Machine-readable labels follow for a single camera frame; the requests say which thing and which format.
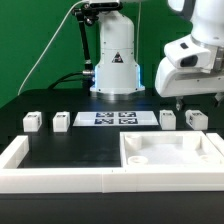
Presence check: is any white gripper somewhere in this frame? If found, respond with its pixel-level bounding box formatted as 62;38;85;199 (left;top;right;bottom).
155;58;224;111

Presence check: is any white square tabletop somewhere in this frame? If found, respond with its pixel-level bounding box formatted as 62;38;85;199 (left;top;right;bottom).
120;131;222;167

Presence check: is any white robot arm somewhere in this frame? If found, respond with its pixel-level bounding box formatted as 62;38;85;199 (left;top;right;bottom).
88;0;224;106

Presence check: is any white marker sheet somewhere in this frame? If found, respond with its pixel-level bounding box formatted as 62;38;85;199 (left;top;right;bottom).
73;111;158;126

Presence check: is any white U-shaped obstacle fence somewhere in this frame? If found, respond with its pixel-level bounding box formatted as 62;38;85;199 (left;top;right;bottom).
0;133;224;194

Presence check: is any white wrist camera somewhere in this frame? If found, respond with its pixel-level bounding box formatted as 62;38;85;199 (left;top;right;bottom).
164;35;217;69

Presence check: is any black cable bundle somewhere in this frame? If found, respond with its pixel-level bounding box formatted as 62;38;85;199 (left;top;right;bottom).
47;73;95;90

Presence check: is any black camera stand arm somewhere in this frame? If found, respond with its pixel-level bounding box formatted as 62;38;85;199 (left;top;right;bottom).
71;2;98;78

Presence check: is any white cable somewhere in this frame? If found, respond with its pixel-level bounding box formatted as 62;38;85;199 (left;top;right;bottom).
17;0;88;97

